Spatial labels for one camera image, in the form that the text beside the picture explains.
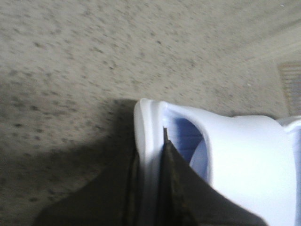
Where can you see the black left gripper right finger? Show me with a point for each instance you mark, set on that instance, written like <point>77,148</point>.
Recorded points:
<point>184,199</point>

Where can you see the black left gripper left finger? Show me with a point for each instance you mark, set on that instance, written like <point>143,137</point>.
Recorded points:
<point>108,200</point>

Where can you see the light blue slipper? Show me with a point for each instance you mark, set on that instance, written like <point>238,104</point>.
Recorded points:
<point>247,159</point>
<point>292,127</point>

